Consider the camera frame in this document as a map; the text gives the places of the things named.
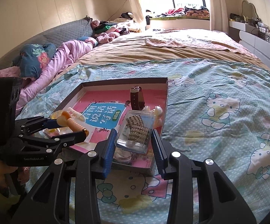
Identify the pink garment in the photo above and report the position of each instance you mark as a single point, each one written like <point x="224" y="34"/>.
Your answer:
<point x="174" y="11"/>

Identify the grey quilted headboard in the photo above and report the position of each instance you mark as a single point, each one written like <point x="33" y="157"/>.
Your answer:
<point x="62" y="30"/>

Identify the pile of clothes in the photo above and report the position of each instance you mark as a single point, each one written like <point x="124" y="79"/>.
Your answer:
<point x="109" y="26"/>

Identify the blue floral pillow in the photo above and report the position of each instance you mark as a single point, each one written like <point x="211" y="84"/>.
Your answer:
<point x="32" y="58"/>

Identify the clear bag with pink item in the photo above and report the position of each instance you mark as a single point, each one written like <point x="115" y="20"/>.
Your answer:
<point x="55" y="134"/>

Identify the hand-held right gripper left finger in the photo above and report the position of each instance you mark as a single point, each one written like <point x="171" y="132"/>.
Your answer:
<point x="108" y="152"/>

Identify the dark cardboard box tray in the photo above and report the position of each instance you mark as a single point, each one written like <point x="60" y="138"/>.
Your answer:
<point x="125" y="81"/>

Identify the pink book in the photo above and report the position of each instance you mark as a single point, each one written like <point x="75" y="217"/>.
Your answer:
<point x="95" y="98"/>

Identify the scalloped mirror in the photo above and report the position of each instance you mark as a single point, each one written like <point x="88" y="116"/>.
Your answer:
<point x="249" y="9"/>

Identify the pink knitted blanket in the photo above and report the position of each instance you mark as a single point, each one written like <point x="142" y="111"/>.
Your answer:
<point x="184" y="40"/>

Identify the group of cosmetic items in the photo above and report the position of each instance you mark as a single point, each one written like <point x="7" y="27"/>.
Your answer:
<point x="263" y="29"/>

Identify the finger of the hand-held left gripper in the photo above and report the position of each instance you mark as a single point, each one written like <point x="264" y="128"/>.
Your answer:
<point x="52" y="122"/>
<point x="74" y="137"/>

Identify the pink plush toy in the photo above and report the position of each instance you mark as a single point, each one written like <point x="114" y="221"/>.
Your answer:
<point x="106" y="37"/>

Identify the tan blanket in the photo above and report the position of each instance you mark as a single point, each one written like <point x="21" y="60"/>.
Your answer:
<point x="137" y="51"/>

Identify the white dresser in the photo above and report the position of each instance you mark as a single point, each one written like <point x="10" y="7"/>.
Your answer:
<point x="254" y="42"/>

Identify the pink quilt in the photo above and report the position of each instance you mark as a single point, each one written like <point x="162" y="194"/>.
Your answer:
<point x="60" y="58"/>

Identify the cartoon cat printed sheet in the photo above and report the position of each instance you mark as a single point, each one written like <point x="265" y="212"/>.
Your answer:
<point x="207" y="79"/>

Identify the dark patterned garment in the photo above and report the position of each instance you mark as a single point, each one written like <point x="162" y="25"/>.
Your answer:
<point x="196" y="12"/>

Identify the cream curtain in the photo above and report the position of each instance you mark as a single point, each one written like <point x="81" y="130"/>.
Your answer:
<point x="216" y="4"/>
<point x="137" y="4"/>

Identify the small blue pillow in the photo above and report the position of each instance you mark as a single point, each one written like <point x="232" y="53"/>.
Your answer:
<point x="88" y="39"/>

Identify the white hair claw clip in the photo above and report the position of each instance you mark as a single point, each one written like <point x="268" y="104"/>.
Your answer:
<point x="77" y="114"/>

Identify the white window bench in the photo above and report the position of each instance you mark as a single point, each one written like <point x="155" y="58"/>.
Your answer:
<point x="179" y="24"/>

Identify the clear plastic jewelry box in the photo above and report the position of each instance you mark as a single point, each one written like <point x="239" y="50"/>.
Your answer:
<point x="135" y="130"/>

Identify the small black object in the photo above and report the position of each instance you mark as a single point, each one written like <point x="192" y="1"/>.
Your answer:
<point x="147" y="19"/>

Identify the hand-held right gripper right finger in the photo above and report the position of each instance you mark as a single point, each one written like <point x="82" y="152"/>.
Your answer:
<point x="159" y="155"/>

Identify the cream hair clip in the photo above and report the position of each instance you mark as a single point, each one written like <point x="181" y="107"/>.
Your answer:
<point x="158" y="112"/>

